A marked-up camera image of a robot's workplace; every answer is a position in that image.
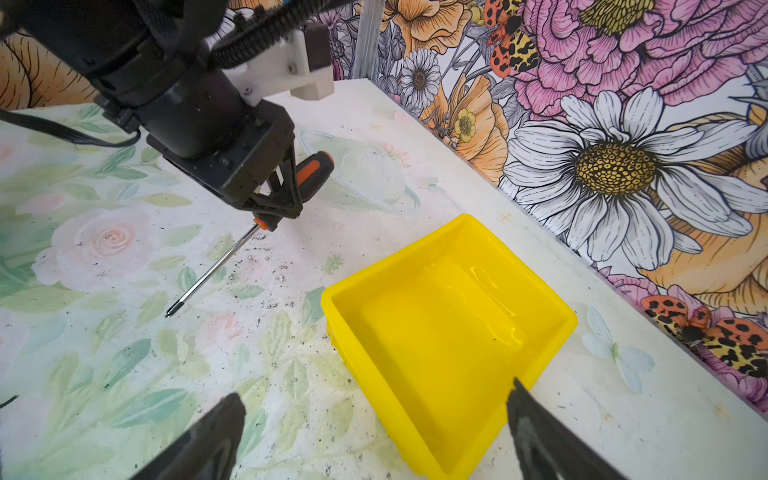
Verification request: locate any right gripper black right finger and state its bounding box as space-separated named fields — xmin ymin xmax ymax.
xmin=506 ymin=379 xmax=623 ymax=480

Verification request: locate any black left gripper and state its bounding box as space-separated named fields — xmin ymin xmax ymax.
xmin=147 ymin=100 xmax=302 ymax=231

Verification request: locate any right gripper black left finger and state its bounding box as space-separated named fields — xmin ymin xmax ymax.
xmin=131 ymin=393 xmax=246 ymax=480

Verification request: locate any black orange screwdriver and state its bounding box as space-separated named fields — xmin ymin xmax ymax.
xmin=164 ymin=151 xmax=335 ymax=318

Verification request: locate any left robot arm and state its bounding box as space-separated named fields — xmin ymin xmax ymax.
xmin=1 ymin=1 xmax=334 ymax=231

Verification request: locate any yellow plastic bin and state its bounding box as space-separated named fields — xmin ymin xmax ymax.
xmin=322 ymin=214 xmax=578 ymax=479

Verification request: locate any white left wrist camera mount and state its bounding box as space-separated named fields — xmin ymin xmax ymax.
xmin=224 ymin=21 xmax=334 ymax=106

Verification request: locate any aluminium corner post left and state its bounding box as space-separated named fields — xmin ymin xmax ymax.
xmin=351 ymin=0 xmax=385 ymax=79

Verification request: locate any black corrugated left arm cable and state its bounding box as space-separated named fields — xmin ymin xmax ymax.
xmin=206 ymin=0 xmax=355 ymax=70

